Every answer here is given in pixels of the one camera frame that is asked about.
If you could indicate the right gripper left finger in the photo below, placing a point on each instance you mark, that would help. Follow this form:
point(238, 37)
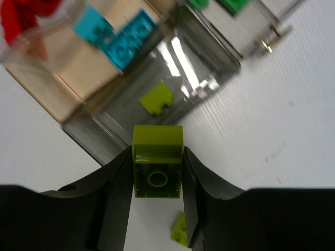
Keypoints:
point(89, 214)

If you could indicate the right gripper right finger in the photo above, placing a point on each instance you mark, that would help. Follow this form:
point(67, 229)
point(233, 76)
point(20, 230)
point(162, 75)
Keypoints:
point(221, 216)

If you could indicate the lime square lego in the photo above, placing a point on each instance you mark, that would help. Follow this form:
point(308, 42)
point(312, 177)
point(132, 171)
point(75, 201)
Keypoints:
point(178, 230)

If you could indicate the lime curved lego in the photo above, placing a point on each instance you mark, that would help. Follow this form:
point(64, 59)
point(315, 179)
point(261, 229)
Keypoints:
point(157, 152)

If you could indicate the cyan long lego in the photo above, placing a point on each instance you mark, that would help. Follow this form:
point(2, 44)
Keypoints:
point(124, 45)

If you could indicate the cyan small lego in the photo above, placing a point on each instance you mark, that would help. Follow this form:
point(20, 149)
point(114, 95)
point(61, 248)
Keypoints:
point(93, 27)

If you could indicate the red curved lego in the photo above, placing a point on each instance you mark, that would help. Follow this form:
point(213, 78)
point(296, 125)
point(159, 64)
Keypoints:
point(19, 16)

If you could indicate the green long lego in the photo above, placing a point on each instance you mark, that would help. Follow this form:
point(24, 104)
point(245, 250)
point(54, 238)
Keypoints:
point(233, 6)
point(199, 4)

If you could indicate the grey smoky container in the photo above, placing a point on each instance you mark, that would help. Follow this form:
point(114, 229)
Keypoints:
point(173, 75)

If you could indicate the amber transparent container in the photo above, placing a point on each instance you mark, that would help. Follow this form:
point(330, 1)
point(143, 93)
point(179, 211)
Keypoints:
point(56, 66)

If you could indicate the long clear smoky container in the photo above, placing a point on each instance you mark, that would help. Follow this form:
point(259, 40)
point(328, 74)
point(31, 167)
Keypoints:
point(216, 30)

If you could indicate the gold knob on container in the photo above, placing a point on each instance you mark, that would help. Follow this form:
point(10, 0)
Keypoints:
point(267, 44)

